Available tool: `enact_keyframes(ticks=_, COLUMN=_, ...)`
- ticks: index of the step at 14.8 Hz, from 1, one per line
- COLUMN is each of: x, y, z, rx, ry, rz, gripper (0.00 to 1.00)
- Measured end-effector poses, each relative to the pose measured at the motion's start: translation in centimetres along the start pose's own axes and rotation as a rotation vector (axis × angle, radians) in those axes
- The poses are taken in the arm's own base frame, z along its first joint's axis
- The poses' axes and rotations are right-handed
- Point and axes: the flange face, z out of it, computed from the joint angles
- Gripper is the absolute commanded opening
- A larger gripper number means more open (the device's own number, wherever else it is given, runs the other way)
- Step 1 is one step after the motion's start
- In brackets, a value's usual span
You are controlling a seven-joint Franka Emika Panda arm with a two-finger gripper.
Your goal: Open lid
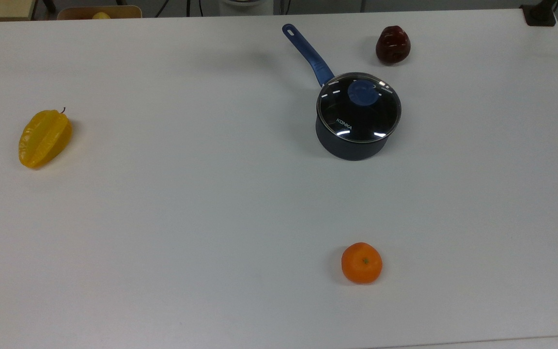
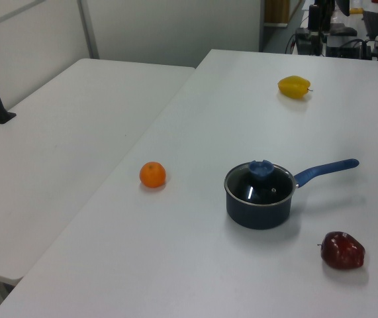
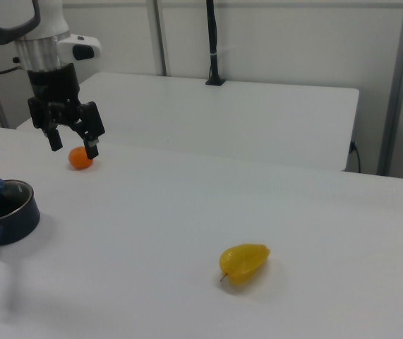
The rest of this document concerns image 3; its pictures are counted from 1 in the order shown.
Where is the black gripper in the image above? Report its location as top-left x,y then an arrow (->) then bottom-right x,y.
27,62 -> 106,160

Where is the orange mandarin fruit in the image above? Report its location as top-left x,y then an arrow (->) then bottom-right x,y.
68,145 -> 94,171

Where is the dark blue saucepan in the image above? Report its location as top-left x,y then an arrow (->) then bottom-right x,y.
0,180 -> 42,273

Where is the white side table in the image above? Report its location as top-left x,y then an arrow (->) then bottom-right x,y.
16,71 -> 360,173

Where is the yellow plastic starfruit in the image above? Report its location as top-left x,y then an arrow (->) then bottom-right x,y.
219,243 -> 271,287

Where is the black cable conduit pole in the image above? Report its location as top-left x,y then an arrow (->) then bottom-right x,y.
205,0 -> 227,87

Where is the black wall power cable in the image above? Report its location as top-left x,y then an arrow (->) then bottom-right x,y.
349,141 -> 363,174

